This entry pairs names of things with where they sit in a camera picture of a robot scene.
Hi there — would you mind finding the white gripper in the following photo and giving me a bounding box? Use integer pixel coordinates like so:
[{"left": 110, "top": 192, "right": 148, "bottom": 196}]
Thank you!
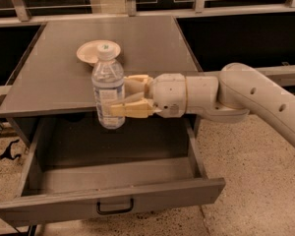
[{"left": 110, "top": 74, "right": 187, "bottom": 118}]

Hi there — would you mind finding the clear plastic water bottle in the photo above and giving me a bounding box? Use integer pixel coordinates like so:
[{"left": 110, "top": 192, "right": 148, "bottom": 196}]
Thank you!
[{"left": 91, "top": 41, "right": 125, "bottom": 130}]

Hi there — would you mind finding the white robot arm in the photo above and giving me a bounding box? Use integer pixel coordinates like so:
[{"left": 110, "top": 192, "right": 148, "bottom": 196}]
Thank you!
[{"left": 108, "top": 63, "right": 295, "bottom": 147}]

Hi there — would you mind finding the grey open top drawer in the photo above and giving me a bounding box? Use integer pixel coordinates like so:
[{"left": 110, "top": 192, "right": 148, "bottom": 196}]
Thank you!
[{"left": 0, "top": 114, "right": 225, "bottom": 227}]

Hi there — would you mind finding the white paper bowl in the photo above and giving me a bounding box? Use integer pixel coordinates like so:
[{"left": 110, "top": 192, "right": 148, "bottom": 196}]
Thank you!
[{"left": 77, "top": 40, "right": 121, "bottom": 66}]

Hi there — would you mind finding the grey metal cabinet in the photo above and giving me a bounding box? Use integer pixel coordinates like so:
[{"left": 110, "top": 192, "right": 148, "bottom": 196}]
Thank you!
[{"left": 0, "top": 16, "right": 202, "bottom": 146}]

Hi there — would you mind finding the black clamp on floor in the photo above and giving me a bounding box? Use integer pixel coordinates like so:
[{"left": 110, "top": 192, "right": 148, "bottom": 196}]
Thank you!
[{"left": 0, "top": 139, "right": 21, "bottom": 160}]

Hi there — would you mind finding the black drawer handle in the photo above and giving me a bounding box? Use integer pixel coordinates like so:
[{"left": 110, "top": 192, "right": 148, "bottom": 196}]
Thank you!
[{"left": 96, "top": 198, "right": 135, "bottom": 215}]

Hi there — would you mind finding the metal window railing frame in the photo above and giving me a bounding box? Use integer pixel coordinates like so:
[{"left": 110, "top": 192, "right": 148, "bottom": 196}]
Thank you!
[{"left": 0, "top": 0, "right": 295, "bottom": 116}]

